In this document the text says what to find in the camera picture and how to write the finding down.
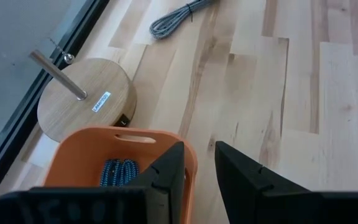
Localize white shade wooden base lamp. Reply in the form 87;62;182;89
29;37;138;143

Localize red bowl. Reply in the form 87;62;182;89
42;126;198;224

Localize black aluminium table frame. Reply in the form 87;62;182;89
0;0;111;215

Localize grey braided USB cable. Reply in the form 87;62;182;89
149;0;217;40

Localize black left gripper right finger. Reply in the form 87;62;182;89
214;141;358;224

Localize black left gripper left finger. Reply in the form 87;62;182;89
0;141;186;224

